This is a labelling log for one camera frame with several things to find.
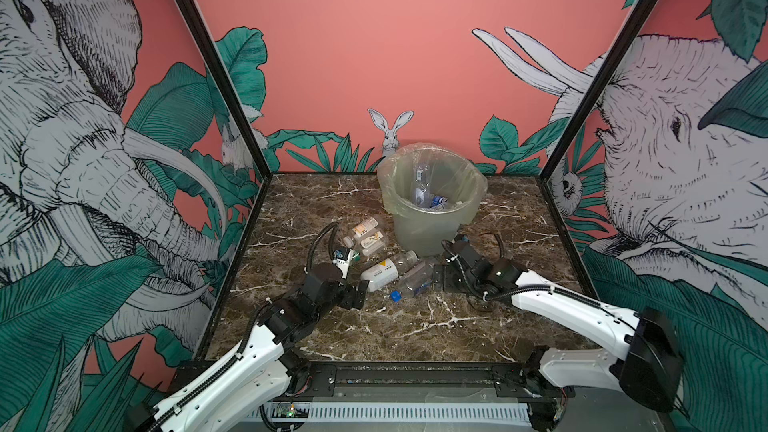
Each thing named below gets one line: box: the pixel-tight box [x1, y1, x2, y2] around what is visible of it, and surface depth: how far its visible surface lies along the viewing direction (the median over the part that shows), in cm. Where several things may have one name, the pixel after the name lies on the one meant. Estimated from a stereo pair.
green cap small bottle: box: [343, 236, 361, 262], surface depth 98 cm
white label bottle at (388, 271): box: [360, 250, 418, 292], surface depth 90 cm
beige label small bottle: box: [360, 231, 387, 256], surface depth 97 cm
